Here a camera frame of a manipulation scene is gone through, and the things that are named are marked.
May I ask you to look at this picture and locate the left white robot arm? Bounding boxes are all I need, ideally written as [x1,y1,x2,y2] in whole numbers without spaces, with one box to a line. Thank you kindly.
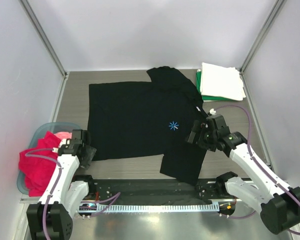
[26,129,97,240]

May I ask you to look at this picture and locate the red t-shirt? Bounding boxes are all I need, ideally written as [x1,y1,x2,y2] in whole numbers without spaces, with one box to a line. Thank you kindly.
[18,131,61,197]

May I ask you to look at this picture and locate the blue plastic basket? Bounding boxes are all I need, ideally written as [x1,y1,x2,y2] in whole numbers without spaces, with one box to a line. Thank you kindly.
[16,122,81,195]

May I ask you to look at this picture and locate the left aluminium frame post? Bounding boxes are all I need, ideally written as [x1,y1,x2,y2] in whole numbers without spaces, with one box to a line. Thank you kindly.
[18,0,69,79]

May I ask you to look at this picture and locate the folded green t-shirt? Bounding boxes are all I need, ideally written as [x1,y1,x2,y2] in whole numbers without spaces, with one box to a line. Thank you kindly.
[195,69,234,102]

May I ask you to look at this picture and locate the pink t-shirt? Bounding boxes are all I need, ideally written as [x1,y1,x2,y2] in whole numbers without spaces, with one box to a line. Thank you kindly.
[54,131,72,140]

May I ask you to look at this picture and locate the right aluminium frame post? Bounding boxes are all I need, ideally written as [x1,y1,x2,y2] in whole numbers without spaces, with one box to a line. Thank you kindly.
[239,0,290,74]

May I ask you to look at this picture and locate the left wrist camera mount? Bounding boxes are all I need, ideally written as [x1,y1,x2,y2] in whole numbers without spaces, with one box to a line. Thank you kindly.
[52,129,90,156]

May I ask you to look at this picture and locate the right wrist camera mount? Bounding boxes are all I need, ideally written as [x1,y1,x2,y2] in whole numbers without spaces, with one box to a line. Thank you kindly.
[206,108,218,120]

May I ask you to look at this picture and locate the slotted cable duct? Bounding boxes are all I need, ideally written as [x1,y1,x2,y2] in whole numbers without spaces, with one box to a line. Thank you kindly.
[77,202,220,214]

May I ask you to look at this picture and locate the aluminium rail bracket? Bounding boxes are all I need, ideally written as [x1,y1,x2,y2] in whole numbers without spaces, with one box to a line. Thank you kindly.
[275,180,292,191]

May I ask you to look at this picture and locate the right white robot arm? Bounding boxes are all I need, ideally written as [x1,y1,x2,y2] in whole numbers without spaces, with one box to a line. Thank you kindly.
[187,114,300,235]

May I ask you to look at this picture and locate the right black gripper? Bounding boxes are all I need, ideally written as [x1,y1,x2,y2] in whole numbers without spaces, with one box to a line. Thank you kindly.
[184,120,218,152]

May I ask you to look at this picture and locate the aluminium frame post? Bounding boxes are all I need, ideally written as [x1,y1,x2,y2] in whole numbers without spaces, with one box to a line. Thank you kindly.
[18,0,69,79]
[239,0,290,74]

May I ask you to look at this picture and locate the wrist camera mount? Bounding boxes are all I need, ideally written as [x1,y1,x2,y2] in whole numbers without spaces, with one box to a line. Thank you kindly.
[52,129,90,156]
[206,108,218,120]

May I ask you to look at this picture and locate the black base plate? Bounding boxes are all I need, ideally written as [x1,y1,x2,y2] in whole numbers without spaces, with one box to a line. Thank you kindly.
[94,178,235,202]

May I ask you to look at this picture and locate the black t-shirt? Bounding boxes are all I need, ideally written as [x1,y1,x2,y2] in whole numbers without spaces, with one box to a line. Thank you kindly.
[87,66,207,186]

